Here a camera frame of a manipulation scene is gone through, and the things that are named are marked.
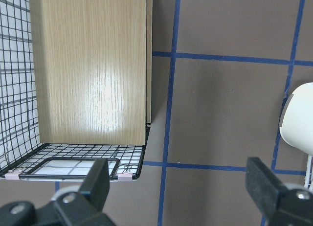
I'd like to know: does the white toaster power cable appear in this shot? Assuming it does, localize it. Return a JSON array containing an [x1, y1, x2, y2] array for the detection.
[[303, 154, 313, 189]]

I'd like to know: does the pink binder clip right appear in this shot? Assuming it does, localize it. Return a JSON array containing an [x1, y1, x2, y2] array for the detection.
[[117, 166, 133, 181]]

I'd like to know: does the pink binder clip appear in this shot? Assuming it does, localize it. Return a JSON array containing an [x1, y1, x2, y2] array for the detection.
[[4, 170, 22, 180], [117, 166, 133, 181]]

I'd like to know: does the wire shelf with wooden boards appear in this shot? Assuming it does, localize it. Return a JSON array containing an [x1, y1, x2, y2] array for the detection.
[[0, 0, 152, 181]]

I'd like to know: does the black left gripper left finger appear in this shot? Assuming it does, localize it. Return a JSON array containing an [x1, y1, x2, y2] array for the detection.
[[0, 158, 114, 226]]

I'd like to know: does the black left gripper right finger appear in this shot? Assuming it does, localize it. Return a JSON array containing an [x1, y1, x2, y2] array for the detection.
[[245, 157, 313, 226]]

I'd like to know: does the pink binder clip left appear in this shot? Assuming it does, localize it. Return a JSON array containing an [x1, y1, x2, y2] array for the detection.
[[4, 170, 22, 180]]

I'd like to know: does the white toaster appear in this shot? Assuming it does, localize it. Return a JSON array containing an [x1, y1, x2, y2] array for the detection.
[[279, 82, 313, 156]]

